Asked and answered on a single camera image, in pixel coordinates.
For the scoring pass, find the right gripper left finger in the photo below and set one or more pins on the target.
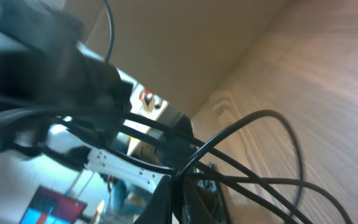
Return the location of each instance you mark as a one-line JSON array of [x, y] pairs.
[[159, 208]]

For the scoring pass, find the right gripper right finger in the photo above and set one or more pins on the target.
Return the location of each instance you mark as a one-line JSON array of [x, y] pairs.
[[200, 203]]

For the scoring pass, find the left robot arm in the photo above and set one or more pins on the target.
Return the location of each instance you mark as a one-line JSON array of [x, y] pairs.
[[54, 100]]

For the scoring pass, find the computer monitor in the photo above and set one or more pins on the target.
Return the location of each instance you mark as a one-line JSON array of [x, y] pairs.
[[48, 206]]

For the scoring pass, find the brown cardboard wall panel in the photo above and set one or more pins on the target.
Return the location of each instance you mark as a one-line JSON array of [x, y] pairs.
[[181, 50]]

